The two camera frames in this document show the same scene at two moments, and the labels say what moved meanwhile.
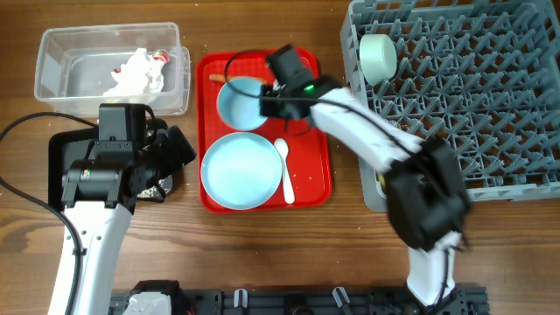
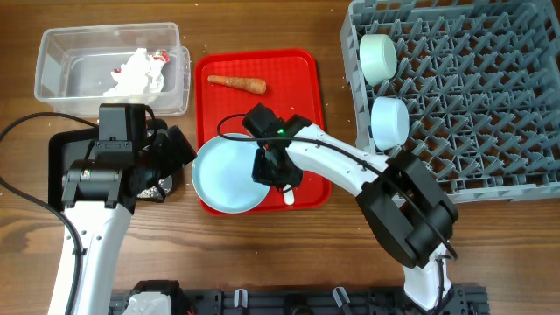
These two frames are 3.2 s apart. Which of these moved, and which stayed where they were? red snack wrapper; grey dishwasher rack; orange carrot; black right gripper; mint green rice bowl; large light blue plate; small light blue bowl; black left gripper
Moved: small light blue bowl; black right gripper; large light blue plate
Stayed: red snack wrapper; grey dishwasher rack; black left gripper; orange carrot; mint green rice bowl
